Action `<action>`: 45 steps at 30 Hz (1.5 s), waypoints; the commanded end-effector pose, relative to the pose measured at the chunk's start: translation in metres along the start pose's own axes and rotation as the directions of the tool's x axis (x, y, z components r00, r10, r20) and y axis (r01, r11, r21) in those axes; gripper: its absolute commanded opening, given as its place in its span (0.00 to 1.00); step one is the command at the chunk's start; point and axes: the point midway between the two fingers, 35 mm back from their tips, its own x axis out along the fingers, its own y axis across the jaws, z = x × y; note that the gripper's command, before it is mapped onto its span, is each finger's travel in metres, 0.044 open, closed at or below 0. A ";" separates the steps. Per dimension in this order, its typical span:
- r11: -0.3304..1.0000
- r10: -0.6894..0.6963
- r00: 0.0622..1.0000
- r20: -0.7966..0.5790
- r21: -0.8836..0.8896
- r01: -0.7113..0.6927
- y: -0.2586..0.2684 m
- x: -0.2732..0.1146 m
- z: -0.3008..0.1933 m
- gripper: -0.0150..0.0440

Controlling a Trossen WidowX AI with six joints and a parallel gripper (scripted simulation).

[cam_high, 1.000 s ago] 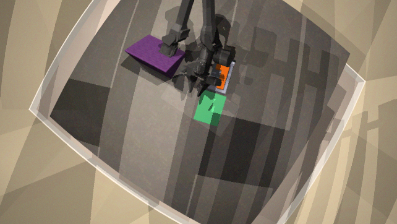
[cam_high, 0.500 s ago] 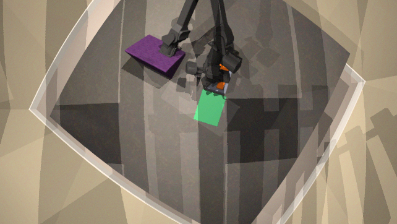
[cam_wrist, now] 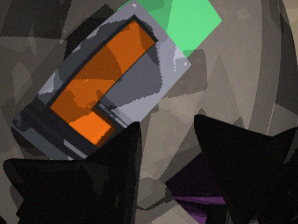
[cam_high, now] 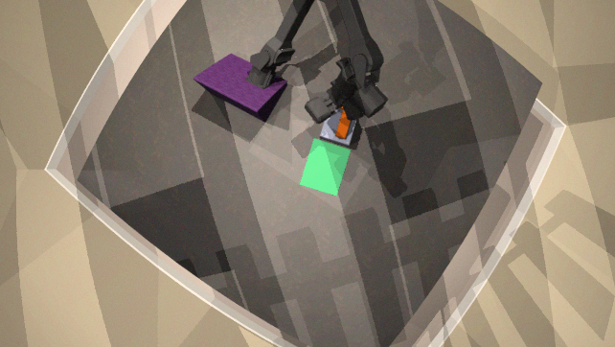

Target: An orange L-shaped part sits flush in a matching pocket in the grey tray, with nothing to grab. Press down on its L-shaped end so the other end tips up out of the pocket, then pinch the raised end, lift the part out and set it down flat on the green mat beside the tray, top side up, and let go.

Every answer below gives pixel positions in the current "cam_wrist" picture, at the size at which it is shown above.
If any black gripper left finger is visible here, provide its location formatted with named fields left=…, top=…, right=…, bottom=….
left=3, top=121, right=142, bottom=224

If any orange l-shaped part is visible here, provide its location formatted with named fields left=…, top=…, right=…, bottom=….
left=51, top=20, right=154, bottom=148

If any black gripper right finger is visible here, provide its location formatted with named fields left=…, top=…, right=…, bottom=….
left=194, top=115, right=298, bottom=224

